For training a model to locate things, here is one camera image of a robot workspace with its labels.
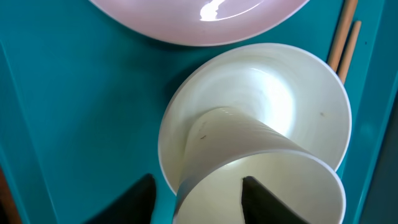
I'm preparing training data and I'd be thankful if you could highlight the pale green bowl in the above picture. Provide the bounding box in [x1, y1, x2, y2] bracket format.
[158, 43, 352, 192]

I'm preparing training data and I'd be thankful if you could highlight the left wooden chopstick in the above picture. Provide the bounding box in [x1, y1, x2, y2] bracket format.
[327, 0, 358, 72]

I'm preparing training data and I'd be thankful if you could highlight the teal plastic tray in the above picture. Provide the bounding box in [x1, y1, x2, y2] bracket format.
[1, 1, 397, 223]

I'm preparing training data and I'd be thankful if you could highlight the large pink plate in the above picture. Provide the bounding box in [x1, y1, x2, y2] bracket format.
[91, 0, 308, 47]

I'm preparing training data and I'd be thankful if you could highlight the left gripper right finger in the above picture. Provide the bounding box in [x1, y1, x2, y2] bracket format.
[241, 176, 308, 224]

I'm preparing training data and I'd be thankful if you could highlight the right wooden chopstick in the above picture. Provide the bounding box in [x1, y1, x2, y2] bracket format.
[338, 21, 362, 84]

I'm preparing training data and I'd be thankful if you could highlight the wooden chopstick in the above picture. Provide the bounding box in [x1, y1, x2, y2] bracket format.
[327, 0, 358, 72]
[338, 21, 362, 84]

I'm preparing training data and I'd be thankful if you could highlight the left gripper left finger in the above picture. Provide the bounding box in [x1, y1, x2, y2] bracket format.
[85, 174, 157, 224]

